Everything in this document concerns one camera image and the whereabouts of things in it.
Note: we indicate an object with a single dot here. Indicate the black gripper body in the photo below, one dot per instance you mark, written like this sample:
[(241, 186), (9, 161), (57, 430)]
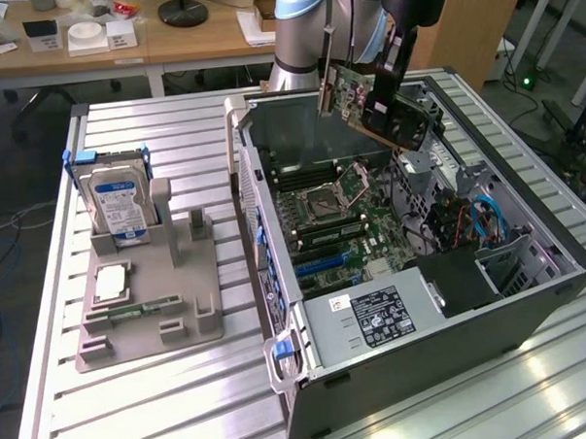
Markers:
[(415, 2)]

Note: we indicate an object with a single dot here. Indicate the graphics card with black fan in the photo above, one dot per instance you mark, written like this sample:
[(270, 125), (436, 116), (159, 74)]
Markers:
[(353, 93)]

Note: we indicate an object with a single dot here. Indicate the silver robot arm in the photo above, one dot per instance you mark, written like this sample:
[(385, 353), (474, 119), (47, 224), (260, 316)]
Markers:
[(300, 39)]

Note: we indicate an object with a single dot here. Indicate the wooden cabinet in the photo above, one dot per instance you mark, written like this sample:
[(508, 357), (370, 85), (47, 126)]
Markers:
[(479, 26)]

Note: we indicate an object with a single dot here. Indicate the metal drive cage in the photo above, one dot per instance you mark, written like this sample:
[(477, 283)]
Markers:
[(417, 175)]

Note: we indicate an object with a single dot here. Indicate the metal socket cover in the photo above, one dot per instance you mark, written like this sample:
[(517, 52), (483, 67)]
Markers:
[(354, 180)]

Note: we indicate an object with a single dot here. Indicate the CPU socket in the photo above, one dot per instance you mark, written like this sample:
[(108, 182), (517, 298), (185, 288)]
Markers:
[(328, 203)]

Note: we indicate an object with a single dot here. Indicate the green motherboard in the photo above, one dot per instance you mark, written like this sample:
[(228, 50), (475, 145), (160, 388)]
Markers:
[(376, 235)]

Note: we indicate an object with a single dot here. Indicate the white paper stack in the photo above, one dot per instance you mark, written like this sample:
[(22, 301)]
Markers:
[(255, 31)]

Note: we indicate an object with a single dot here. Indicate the device with green light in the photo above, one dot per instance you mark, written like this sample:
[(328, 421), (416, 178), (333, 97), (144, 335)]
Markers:
[(526, 82)]

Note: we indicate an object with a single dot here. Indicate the RAM stick with white label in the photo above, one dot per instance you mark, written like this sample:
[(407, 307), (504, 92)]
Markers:
[(335, 235)]

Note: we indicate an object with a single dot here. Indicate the blue expansion slot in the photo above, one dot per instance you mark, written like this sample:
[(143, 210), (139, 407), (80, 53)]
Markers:
[(324, 267)]

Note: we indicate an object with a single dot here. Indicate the wooden desk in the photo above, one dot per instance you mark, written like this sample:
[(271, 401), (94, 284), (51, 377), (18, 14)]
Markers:
[(193, 44)]

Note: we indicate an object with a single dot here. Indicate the black round lamp base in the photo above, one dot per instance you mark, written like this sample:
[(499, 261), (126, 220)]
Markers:
[(183, 13)]

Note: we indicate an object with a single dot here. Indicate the metal disk bay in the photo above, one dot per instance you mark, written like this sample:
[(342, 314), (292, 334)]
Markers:
[(514, 268)]

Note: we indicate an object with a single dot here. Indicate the grey power supply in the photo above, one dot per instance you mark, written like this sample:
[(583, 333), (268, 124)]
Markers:
[(337, 329)]

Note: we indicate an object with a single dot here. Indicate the grey parts rack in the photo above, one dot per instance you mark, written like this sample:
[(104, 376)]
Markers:
[(189, 282)]

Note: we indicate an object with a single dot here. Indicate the blue case latch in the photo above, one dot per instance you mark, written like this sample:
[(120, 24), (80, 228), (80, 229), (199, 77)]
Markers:
[(281, 351)]

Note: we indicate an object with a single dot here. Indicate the red packet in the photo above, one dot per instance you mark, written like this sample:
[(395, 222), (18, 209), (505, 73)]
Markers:
[(123, 9)]

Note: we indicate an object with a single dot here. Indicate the plain white box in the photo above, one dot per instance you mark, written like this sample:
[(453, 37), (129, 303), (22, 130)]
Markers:
[(120, 35)]

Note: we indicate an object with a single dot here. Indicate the black open PC case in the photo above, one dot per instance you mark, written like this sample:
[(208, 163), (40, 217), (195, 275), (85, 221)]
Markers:
[(426, 369)]

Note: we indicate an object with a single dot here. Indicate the hard disk in blue caddy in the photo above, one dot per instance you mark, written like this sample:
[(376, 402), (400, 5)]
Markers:
[(119, 203)]

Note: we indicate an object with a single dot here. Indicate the white round holder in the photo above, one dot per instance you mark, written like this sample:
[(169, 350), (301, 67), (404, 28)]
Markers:
[(88, 39)]

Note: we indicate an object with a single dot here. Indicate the green RAM stick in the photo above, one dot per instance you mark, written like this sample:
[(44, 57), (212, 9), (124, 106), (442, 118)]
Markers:
[(146, 307)]

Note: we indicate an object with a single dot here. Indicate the silver CPU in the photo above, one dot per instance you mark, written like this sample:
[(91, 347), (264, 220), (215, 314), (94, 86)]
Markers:
[(112, 284)]

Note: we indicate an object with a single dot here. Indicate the white box with black top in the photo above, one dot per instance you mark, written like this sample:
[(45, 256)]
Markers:
[(43, 38)]

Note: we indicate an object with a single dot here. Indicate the grey cup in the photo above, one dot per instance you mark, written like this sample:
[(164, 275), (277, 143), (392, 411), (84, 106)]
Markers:
[(42, 3)]

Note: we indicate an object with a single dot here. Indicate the white table frame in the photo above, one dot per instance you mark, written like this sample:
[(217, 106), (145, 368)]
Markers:
[(542, 19)]

